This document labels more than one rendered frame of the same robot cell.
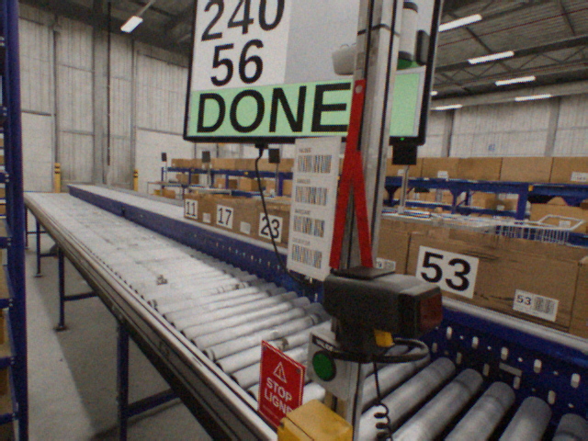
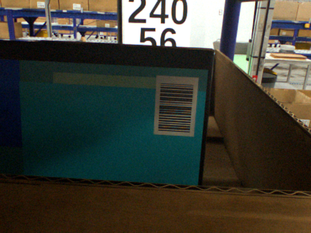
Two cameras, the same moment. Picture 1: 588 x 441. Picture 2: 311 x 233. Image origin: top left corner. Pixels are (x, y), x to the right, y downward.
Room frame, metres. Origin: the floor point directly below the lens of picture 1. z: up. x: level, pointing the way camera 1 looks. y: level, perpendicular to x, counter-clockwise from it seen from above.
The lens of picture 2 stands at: (0.01, 0.80, 1.50)
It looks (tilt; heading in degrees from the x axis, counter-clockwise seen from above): 21 degrees down; 314
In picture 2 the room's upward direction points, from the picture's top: 3 degrees clockwise
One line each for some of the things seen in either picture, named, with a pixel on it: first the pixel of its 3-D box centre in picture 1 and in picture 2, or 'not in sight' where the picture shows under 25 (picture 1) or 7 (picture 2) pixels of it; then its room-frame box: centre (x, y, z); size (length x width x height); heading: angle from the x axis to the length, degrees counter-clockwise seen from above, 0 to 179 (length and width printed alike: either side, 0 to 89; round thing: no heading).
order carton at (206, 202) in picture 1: (219, 209); not in sight; (2.09, 0.46, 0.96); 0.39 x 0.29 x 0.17; 44
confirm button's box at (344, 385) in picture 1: (331, 362); not in sight; (0.40, -0.07, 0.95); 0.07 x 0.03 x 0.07; 43
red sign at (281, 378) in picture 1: (293, 401); not in sight; (0.46, -0.02, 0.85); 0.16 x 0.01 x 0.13; 43
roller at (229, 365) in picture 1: (294, 342); not in sight; (0.88, -0.04, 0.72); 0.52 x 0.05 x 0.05; 133
